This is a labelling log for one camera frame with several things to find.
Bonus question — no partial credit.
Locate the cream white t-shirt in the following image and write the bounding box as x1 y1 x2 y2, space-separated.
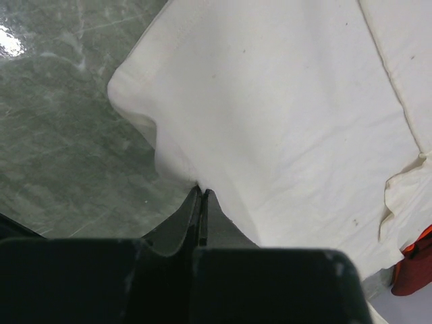
107 1 431 279

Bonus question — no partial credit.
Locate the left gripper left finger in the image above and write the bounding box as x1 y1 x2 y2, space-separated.
143 186 202 257

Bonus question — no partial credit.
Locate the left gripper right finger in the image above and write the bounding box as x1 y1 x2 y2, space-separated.
198 190 258 249

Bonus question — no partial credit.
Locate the folded orange t-shirt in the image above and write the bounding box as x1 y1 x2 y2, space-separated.
391 226 431 296

